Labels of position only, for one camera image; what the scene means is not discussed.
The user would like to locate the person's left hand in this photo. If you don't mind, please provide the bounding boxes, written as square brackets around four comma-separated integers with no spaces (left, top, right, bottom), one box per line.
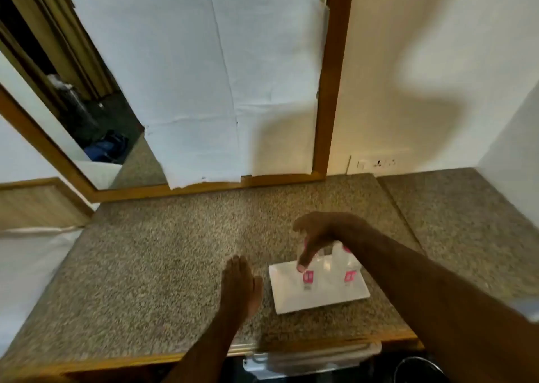
[220,255,264,325]

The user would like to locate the person's right hand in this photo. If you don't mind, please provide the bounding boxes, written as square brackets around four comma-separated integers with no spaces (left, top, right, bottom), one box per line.
[293,211,371,273]

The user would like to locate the clear bottle pink label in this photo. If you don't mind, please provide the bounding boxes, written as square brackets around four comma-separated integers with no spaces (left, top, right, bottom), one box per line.
[330,240,363,289]
[297,242,327,293]

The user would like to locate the white rectangular tray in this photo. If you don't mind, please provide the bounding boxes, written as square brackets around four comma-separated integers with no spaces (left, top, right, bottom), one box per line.
[268,256,371,315]

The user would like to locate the person's left forearm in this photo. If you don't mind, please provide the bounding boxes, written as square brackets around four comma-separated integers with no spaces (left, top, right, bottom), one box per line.
[162,311,249,383]

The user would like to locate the person's right forearm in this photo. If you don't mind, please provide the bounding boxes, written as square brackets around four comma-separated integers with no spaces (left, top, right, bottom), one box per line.
[336,223,539,383]

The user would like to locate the white mini fridge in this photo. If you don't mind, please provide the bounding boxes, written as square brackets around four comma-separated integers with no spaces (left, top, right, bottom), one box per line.
[242,341,383,381]

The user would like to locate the round metal trash bin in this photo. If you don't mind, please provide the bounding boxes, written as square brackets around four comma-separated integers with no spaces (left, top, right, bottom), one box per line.
[394,356,447,383]

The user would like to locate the white paper sheet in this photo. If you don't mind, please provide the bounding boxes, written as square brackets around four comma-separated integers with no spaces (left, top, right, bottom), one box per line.
[58,0,336,190]

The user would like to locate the white bed sheet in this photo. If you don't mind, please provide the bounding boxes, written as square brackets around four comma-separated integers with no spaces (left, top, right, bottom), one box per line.
[0,226,83,356]

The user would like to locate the wooden headboard panel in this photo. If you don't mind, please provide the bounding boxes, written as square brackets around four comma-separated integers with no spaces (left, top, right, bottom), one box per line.
[0,177,94,232]

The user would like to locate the white wall socket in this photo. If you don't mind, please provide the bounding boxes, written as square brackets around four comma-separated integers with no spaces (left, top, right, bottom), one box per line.
[346,153,401,175]

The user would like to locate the wooden framed wall mirror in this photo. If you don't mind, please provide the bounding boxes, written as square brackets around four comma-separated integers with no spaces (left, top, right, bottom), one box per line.
[0,0,356,205]

